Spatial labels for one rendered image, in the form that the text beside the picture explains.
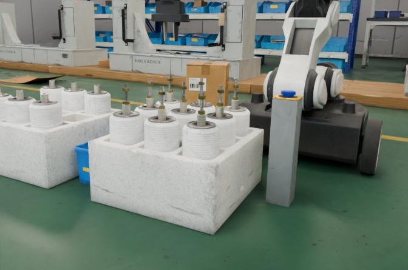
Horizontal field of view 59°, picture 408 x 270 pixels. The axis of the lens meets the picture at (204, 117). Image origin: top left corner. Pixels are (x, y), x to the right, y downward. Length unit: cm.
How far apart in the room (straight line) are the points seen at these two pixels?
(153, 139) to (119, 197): 20
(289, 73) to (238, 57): 195
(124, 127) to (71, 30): 338
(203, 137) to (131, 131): 23
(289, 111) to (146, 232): 49
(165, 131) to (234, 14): 234
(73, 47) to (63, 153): 316
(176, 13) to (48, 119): 52
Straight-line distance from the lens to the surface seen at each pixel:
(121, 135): 102
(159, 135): 95
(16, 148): 130
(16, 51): 500
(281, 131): 103
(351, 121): 137
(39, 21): 860
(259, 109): 144
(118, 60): 382
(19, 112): 132
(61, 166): 125
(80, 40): 435
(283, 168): 106
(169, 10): 120
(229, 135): 101
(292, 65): 129
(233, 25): 320
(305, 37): 140
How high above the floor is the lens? 48
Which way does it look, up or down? 13 degrees down
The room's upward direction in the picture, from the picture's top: 1 degrees clockwise
